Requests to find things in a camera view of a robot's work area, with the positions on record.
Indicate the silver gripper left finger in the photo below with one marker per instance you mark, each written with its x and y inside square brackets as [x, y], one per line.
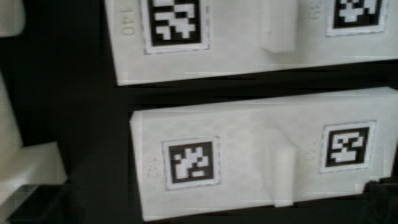
[35, 202]

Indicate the white cabinet door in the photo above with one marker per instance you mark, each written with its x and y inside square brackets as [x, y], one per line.
[262, 152]
[186, 39]

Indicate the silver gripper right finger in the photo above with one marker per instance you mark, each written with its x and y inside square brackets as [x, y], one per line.
[381, 207]

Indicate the white U-shaped frame border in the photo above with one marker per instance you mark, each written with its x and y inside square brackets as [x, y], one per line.
[31, 164]

